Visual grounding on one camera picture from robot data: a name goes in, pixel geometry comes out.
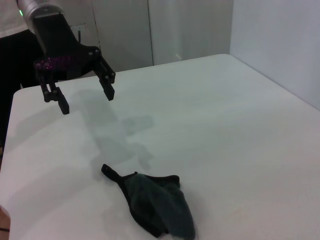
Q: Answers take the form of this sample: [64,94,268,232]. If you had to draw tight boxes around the dark blue rag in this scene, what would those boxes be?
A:
[101,163,197,238]

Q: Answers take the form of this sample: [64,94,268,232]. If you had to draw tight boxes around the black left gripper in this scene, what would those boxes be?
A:
[32,12,116,115]

